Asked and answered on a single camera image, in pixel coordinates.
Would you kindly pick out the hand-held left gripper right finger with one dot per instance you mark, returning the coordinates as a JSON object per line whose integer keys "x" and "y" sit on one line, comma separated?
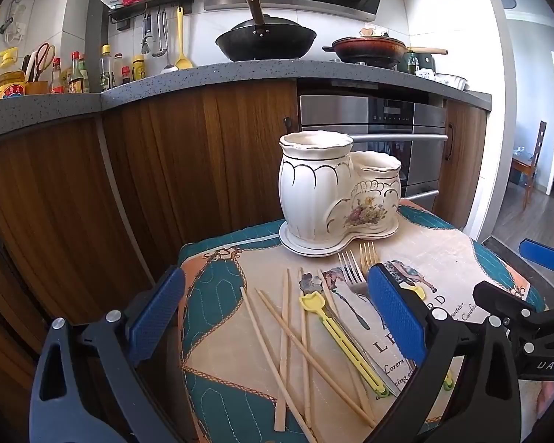
{"x": 397, "y": 314}

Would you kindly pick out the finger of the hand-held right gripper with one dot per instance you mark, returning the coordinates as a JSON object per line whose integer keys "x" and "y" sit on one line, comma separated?
{"x": 494, "y": 296}
{"x": 540, "y": 254}

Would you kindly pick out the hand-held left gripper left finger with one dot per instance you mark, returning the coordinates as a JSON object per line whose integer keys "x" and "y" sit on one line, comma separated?
{"x": 159, "y": 305}

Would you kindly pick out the yellow plastic utensil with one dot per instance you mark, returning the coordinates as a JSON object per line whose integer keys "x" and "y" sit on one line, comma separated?
{"x": 415, "y": 292}
{"x": 337, "y": 332}

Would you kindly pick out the silver fork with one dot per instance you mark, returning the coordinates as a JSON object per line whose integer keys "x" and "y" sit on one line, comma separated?
{"x": 353, "y": 277}

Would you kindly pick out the gold fork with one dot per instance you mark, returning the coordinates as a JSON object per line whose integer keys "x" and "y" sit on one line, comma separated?
{"x": 369, "y": 256}

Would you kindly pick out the white floral ceramic utensil holder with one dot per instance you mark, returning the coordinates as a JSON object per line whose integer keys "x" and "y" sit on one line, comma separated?
{"x": 323, "y": 184}

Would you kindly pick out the wooden chair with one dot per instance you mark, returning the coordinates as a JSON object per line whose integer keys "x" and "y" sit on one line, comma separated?
{"x": 533, "y": 161}

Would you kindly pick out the patterned table cloth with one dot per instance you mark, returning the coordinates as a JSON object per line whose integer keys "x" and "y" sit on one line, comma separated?
{"x": 221, "y": 378}

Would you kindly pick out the white ceramic saucer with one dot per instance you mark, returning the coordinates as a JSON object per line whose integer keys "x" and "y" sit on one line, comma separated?
{"x": 304, "y": 247}

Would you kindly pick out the narrow wooden kitchen cabinet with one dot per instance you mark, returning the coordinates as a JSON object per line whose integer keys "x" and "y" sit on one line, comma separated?
{"x": 466, "y": 161}

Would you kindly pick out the wide wooden kitchen cabinet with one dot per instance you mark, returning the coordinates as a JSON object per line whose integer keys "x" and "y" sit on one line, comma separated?
{"x": 189, "y": 157}

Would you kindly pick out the stainless steel built-in oven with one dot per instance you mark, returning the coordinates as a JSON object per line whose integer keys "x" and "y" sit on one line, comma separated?
{"x": 332, "y": 110}

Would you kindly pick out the steel ladle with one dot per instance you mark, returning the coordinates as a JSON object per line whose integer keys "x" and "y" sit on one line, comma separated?
{"x": 168, "y": 68}

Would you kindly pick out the small clear bottle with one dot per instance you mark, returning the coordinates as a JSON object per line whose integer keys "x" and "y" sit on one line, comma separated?
{"x": 117, "y": 71}

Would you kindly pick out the yellow seasoning jar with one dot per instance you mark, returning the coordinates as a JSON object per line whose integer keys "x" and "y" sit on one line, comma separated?
{"x": 139, "y": 68}

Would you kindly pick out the yellow cap oil bottle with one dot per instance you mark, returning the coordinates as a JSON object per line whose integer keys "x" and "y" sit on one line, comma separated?
{"x": 105, "y": 71}

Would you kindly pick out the red cap sauce bottle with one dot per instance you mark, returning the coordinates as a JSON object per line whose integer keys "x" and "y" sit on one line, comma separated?
{"x": 76, "y": 76}
{"x": 57, "y": 78}

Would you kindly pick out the wooden knife block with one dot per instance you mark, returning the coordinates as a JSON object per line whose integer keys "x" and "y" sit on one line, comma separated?
{"x": 37, "y": 87}

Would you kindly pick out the steel skimmer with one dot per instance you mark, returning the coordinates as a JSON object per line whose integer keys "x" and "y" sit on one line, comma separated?
{"x": 159, "y": 46}

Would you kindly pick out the steel slotted spatula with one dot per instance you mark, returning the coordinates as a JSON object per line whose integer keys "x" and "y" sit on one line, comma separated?
{"x": 146, "y": 41}

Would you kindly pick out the large cooking oil jug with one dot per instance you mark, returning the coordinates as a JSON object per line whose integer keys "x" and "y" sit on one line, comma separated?
{"x": 7, "y": 87}

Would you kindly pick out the red frying pan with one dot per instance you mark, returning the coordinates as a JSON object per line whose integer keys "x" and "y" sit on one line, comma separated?
{"x": 369, "y": 48}

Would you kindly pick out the black wall shelf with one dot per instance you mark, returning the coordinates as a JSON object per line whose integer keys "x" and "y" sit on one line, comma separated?
{"x": 152, "y": 7}

